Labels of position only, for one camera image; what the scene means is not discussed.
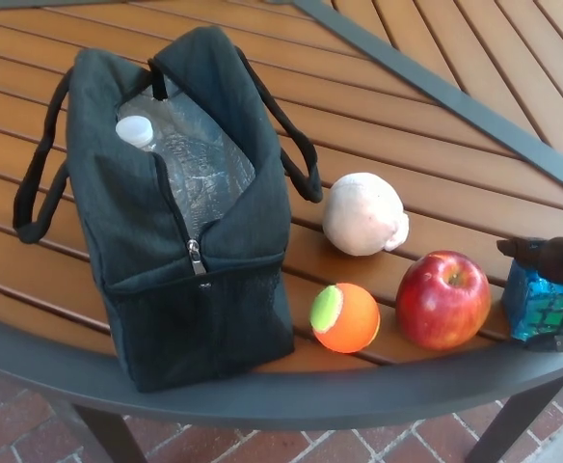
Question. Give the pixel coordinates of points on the dark grey insulated lunch bag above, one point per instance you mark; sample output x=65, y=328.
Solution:
x=117, y=217

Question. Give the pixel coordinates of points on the orange and green tennis ball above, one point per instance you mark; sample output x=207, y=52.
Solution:
x=354, y=323

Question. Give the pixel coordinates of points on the dark metal table leg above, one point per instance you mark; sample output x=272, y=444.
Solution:
x=110, y=439
x=513, y=424

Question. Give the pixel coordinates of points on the cream round soft toy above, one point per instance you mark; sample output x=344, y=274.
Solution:
x=361, y=217

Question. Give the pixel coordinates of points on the blue foil rubik cube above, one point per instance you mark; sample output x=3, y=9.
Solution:
x=542, y=304

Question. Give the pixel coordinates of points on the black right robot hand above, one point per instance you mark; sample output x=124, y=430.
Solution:
x=551, y=258

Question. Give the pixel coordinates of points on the red apple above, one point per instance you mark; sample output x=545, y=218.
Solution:
x=440, y=304

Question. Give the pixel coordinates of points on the clear plastic water bottle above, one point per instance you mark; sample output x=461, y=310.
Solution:
x=134, y=130

